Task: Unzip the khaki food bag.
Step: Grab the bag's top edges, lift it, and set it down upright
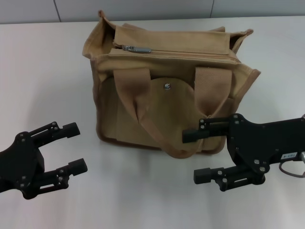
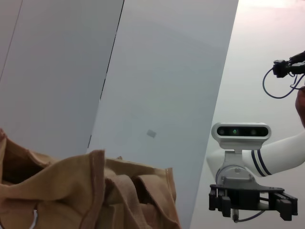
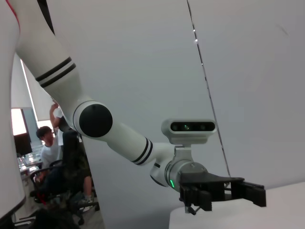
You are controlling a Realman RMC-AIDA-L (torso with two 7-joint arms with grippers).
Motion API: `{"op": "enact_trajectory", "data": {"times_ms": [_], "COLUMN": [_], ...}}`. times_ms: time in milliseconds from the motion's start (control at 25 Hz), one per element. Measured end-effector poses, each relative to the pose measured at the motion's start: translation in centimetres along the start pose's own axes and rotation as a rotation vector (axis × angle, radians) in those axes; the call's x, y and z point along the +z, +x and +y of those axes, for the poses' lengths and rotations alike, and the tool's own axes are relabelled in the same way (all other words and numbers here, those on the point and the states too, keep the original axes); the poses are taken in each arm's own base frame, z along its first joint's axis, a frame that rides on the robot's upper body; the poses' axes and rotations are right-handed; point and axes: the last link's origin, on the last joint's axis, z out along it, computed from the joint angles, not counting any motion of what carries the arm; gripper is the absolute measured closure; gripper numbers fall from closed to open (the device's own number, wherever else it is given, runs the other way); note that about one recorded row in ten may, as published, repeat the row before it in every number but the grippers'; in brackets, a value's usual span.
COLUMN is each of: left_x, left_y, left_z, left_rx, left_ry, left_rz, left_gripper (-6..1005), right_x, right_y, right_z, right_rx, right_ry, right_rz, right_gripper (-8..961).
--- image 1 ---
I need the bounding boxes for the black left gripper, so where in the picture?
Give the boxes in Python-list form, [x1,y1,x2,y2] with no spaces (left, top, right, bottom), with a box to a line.
[0,122,88,200]

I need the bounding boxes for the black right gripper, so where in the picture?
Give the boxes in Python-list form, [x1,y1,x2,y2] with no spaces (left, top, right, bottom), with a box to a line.
[182,114,305,192]

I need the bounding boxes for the khaki canvas food bag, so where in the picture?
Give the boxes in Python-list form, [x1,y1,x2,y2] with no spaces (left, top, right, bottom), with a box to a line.
[81,10,261,159]

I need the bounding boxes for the right gripper cable with plug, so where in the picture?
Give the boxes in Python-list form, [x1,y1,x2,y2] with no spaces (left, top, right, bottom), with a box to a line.
[278,151,305,178]

